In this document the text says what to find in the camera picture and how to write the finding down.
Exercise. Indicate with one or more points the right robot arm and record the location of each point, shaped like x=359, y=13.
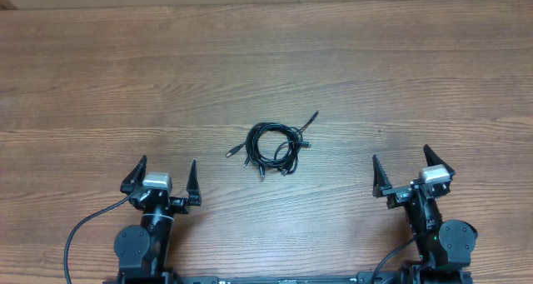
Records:
x=444, y=247

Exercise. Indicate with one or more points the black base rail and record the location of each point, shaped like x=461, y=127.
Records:
x=360, y=278

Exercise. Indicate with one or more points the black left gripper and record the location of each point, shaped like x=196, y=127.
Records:
x=181, y=206

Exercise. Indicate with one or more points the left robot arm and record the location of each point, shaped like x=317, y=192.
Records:
x=142, y=249

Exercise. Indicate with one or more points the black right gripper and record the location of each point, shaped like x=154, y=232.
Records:
x=400, y=194

